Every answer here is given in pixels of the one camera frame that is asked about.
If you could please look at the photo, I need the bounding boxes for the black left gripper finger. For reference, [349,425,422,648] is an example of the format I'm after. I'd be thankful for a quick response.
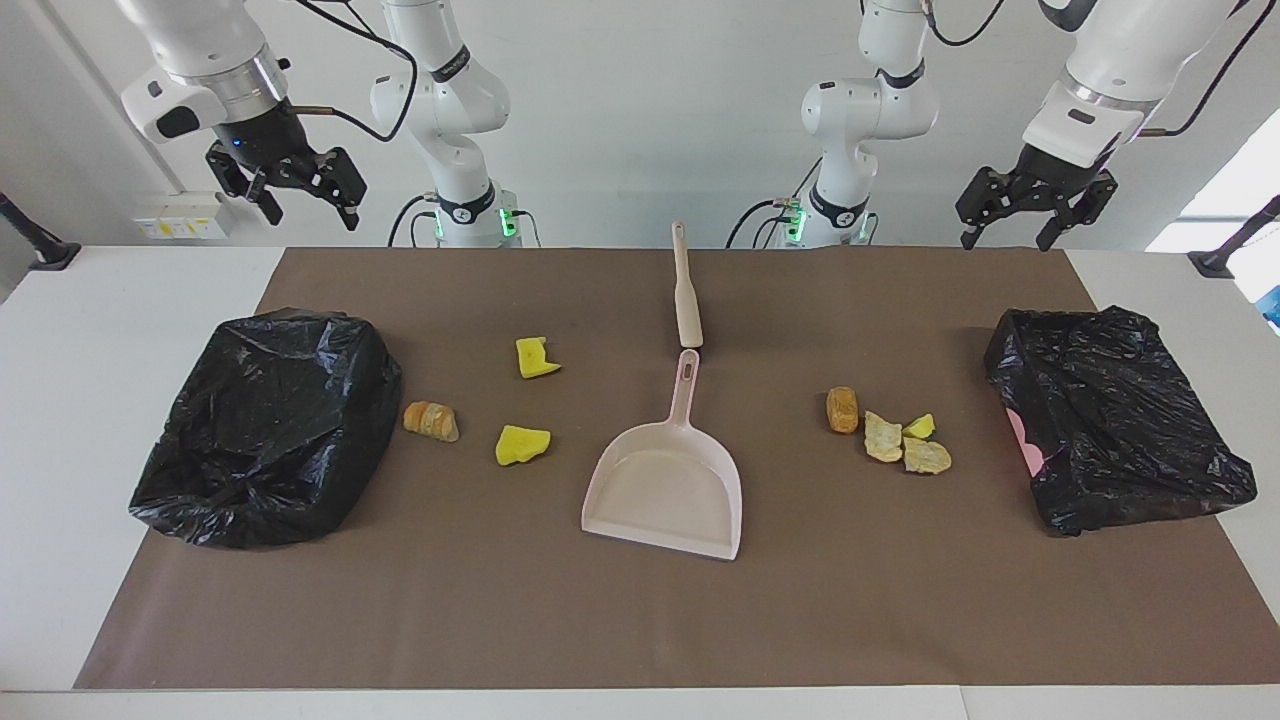
[955,167,1017,252]
[1037,171,1119,254]

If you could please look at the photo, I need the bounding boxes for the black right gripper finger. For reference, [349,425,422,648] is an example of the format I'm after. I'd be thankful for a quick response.
[304,148,368,233]
[207,143,285,228]

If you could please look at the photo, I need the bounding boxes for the orange striped croissant piece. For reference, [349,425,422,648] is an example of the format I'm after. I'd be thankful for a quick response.
[403,401,461,443]

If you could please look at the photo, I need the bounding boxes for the beige striped bread piece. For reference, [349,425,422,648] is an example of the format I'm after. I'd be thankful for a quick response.
[864,411,904,463]

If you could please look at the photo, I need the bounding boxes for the notched yellow sponge piece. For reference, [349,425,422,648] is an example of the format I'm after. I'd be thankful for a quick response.
[516,337,562,380]

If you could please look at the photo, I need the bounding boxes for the beige hand brush black bristles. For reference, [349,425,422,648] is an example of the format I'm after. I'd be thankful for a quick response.
[671,222,705,349]

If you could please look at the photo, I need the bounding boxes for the beige plastic dustpan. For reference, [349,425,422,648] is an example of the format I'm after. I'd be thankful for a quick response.
[581,349,743,561]

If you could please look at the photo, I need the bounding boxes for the black trash bag pink bin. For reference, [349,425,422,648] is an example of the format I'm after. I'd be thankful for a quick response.
[984,306,1258,538]

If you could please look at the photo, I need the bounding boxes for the brown table mat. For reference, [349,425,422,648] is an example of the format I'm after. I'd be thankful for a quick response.
[75,247,1280,691]

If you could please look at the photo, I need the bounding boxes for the black base cable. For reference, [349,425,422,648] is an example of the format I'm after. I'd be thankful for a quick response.
[388,195,441,248]
[727,160,813,249]

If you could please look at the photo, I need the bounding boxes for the white wall socket strip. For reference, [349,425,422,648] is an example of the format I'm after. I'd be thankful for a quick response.
[133,192,238,241]

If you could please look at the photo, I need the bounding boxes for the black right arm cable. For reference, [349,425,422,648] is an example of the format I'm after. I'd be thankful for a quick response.
[283,0,419,143]

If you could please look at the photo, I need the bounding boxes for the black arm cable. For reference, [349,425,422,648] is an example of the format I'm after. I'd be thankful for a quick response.
[283,0,419,143]
[925,0,1280,138]

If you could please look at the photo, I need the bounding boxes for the black camera stand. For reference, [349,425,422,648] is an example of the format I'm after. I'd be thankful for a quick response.
[1188,195,1280,279]
[0,192,81,272]

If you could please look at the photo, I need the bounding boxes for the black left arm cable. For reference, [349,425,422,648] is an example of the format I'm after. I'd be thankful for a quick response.
[925,0,1280,138]

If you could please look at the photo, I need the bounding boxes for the white wall cable conduit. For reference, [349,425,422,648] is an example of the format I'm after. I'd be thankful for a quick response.
[40,0,191,196]

